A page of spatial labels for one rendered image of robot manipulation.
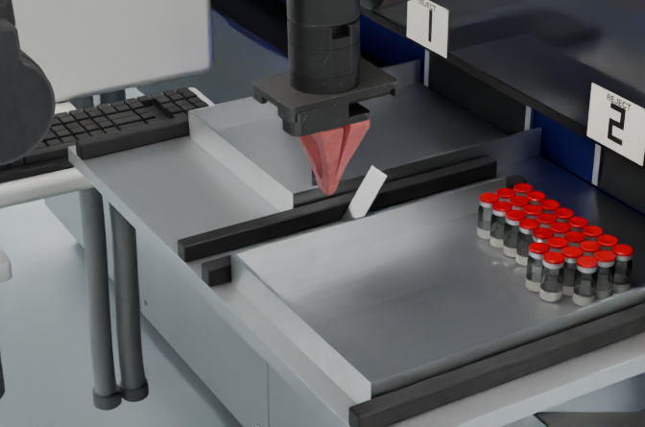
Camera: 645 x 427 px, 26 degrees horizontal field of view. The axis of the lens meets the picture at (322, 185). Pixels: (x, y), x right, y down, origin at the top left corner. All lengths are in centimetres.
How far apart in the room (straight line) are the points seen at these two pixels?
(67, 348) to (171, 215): 143
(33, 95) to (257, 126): 83
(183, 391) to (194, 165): 119
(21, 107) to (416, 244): 64
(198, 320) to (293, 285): 120
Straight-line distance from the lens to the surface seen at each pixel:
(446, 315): 136
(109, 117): 192
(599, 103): 146
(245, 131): 173
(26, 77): 93
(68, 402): 280
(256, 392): 244
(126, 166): 166
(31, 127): 95
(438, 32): 167
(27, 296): 315
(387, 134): 172
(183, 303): 264
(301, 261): 144
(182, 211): 155
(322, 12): 107
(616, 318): 134
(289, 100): 109
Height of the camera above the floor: 160
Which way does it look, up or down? 27 degrees down
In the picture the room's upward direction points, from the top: straight up
